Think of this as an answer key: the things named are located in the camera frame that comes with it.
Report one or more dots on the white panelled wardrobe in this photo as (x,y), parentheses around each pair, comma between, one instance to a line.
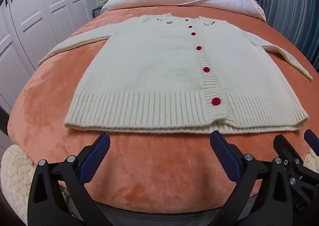
(37,16)

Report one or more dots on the orange plush blanket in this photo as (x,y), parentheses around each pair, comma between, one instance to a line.
(149,166)

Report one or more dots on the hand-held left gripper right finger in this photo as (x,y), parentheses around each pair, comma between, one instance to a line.
(225,156)

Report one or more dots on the small bedside table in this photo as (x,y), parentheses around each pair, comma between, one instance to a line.
(96,12)

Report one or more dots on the blue curtain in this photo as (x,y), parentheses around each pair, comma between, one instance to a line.
(291,9)

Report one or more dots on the cream knit cardigan red buttons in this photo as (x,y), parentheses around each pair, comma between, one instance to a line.
(159,71)

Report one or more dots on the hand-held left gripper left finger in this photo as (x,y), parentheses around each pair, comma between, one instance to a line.
(94,159)

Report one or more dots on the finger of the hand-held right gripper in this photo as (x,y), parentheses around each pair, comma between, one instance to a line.
(312,138)
(284,146)

